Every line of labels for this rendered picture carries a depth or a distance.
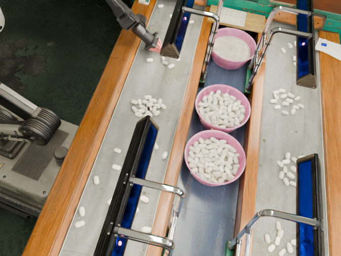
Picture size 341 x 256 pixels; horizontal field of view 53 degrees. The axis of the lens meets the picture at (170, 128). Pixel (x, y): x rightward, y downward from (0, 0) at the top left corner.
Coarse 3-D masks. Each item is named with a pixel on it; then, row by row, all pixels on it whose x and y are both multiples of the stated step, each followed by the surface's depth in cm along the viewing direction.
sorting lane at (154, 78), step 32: (160, 0) 206; (160, 32) 191; (192, 32) 193; (160, 64) 177; (128, 96) 163; (160, 96) 165; (128, 128) 153; (160, 128) 155; (96, 160) 143; (160, 160) 146; (96, 192) 135; (160, 192) 138; (96, 224) 128
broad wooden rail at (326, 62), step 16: (320, 32) 200; (320, 64) 186; (336, 64) 186; (320, 80) 180; (336, 80) 179; (336, 96) 173; (336, 112) 167; (336, 128) 161; (336, 144) 156; (336, 160) 151; (336, 176) 147; (336, 192) 142; (336, 208) 138; (336, 224) 134; (336, 240) 131
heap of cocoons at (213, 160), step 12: (204, 144) 152; (216, 144) 152; (228, 144) 154; (192, 156) 148; (204, 156) 150; (216, 156) 149; (228, 156) 151; (192, 168) 147; (204, 168) 147; (216, 168) 146; (228, 168) 148; (216, 180) 143; (228, 180) 145
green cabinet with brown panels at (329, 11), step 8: (248, 0) 197; (256, 0) 196; (264, 0) 194; (272, 0) 194; (280, 0) 194; (288, 0) 193; (320, 0) 189; (328, 0) 188; (336, 0) 187; (320, 8) 193; (328, 8) 192; (336, 8) 191; (328, 16) 194; (336, 16) 193
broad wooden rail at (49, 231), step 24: (120, 48) 177; (120, 72) 168; (96, 96) 159; (96, 120) 151; (72, 144) 143; (96, 144) 145; (72, 168) 137; (72, 192) 132; (48, 216) 126; (72, 216) 129; (48, 240) 121
